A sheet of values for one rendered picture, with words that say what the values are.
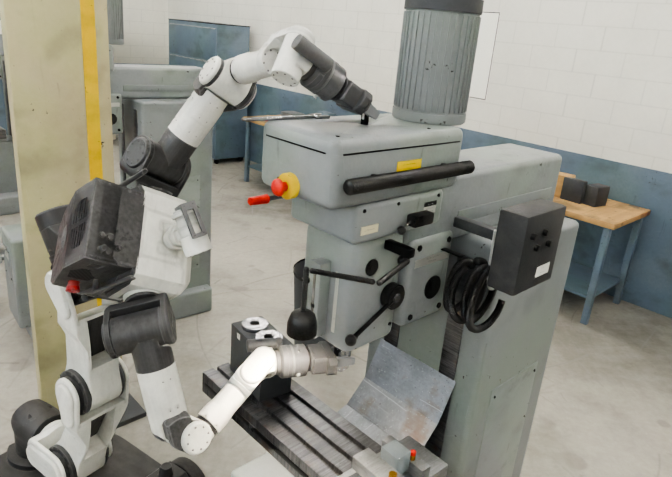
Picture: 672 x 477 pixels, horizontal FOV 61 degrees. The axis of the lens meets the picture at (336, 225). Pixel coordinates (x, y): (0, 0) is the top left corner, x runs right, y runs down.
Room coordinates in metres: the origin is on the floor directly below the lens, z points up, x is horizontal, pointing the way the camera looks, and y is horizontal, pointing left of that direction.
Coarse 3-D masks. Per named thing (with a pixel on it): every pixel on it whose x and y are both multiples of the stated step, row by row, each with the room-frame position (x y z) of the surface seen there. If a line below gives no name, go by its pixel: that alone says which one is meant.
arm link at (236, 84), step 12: (228, 60) 1.45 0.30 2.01; (240, 60) 1.41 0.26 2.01; (252, 60) 1.38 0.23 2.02; (228, 72) 1.44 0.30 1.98; (240, 72) 1.41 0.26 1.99; (252, 72) 1.39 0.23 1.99; (216, 84) 1.43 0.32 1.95; (228, 84) 1.44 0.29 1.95; (240, 84) 1.46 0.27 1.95; (252, 84) 1.49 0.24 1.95; (228, 96) 1.45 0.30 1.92; (240, 96) 1.46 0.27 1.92
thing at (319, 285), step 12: (312, 264) 1.33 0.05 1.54; (324, 264) 1.32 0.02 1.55; (312, 276) 1.33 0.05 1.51; (324, 276) 1.32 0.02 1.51; (312, 288) 1.33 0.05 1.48; (324, 288) 1.32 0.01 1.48; (312, 300) 1.32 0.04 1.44; (324, 300) 1.33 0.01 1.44; (324, 312) 1.33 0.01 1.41; (324, 324) 1.33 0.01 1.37
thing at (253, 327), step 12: (240, 324) 1.75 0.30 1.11; (252, 324) 1.76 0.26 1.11; (264, 324) 1.74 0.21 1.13; (240, 336) 1.70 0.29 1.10; (252, 336) 1.68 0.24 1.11; (264, 336) 1.67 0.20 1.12; (276, 336) 1.67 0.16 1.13; (240, 348) 1.70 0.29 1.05; (240, 360) 1.69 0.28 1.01; (264, 384) 1.59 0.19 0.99; (276, 384) 1.62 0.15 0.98; (288, 384) 1.65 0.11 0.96; (264, 396) 1.59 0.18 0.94
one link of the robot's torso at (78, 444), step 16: (64, 384) 1.41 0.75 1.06; (128, 384) 1.53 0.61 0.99; (64, 400) 1.40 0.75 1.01; (112, 400) 1.52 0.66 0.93; (64, 416) 1.40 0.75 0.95; (80, 416) 1.43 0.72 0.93; (96, 416) 1.44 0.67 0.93; (112, 416) 1.51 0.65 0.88; (64, 432) 1.49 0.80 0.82; (80, 432) 1.40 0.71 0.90; (96, 432) 1.55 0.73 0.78; (112, 432) 1.51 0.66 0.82; (64, 448) 1.49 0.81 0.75; (80, 448) 1.45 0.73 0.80; (96, 448) 1.51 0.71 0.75; (64, 464) 1.46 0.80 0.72; (80, 464) 1.46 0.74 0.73; (96, 464) 1.52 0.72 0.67
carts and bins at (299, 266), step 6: (294, 264) 3.43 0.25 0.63; (300, 264) 3.51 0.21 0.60; (294, 270) 3.41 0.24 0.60; (300, 270) 3.51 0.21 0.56; (294, 276) 3.34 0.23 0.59; (300, 276) 3.51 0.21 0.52; (294, 282) 3.34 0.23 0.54; (300, 282) 3.25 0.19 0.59; (294, 288) 3.35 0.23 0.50; (300, 288) 3.25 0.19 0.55; (294, 294) 3.35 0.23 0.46; (300, 294) 3.25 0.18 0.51; (294, 300) 3.35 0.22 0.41; (300, 300) 3.25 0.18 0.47; (294, 306) 3.35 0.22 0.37; (300, 306) 3.25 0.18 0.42; (294, 342) 3.36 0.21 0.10; (300, 342) 3.26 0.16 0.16; (306, 342) 3.22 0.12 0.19; (312, 342) 3.20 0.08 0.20
